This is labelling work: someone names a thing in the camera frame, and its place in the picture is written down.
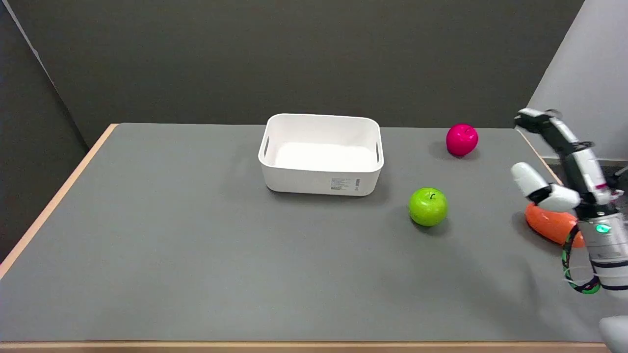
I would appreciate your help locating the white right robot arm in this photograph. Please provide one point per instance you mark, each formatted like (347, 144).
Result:
(606, 250)

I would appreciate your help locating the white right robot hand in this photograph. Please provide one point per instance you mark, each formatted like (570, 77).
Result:
(578, 166)

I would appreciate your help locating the orange fruit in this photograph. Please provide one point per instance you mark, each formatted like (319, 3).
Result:
(550, 224)

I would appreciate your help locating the pink apple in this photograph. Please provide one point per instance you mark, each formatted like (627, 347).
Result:
(461, 139)

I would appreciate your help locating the white plastic bin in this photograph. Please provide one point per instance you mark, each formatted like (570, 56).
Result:
(321, 154)

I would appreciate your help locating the green apple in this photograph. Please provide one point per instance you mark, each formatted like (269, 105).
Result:
(428, 207)

